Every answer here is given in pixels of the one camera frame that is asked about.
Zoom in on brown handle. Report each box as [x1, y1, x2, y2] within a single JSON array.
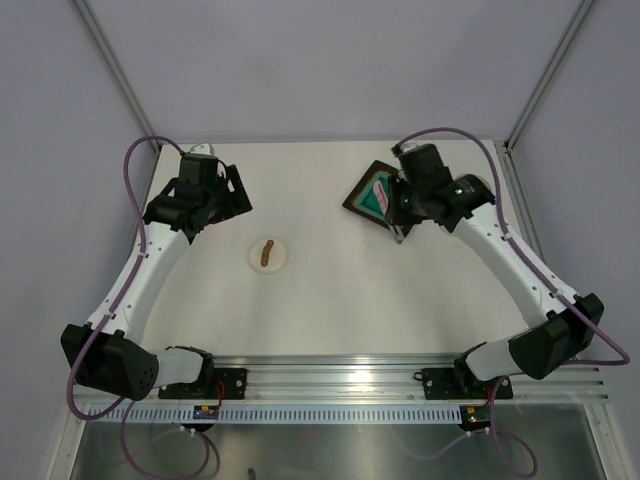
[[260, 239, 275, 268]]

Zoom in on clear plastic tongs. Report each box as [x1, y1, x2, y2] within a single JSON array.
[[373, 180, 405, 245]]

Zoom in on white round lid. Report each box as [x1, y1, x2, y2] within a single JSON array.
[[248, 237, 289, 275]]

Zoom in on white cylindrical container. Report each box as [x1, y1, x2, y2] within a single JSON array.
[[476, 175, 496, 205]]

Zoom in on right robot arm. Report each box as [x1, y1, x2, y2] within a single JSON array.
[[385, 144, 604, 397]]

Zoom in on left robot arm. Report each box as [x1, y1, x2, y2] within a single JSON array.
[[61, 153, 252, 401]]

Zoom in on dark square teal plate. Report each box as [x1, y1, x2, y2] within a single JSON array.
[[342, 160, 412, 243]]

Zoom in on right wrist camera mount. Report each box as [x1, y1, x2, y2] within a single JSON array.
[[399, 140, 425, 153]]

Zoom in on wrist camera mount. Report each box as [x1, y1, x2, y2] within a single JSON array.
[[189, 143, 214, 156], [399, 140, 425, 153]]

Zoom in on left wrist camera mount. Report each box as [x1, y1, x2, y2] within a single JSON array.
[[189, 143, 214, 156]]

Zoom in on left aluminium frame post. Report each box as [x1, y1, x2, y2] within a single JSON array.
[[68, 0, 156, 135]]

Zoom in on aluminium frame post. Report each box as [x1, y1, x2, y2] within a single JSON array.
[[503, 0, 599, 155], [68, 0, 156, 135]]

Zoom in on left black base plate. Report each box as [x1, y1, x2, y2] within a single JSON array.
[[158, 367, 248, 400]]

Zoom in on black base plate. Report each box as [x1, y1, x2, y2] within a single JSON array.
[[158, 367, 248, 400], [413, 367, 514, 401]]

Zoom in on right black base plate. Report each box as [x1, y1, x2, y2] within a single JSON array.
[[413, 367, 514, 401]]

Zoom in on aluminium rail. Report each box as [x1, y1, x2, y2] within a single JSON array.
[[67, 353, 610, 406]]

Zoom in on white slotted cable duct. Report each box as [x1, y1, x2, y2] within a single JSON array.
[[103, 403, 462, 425]]

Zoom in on right aluminium frame post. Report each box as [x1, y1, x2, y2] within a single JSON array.
[[503, 0, 599, 155]]

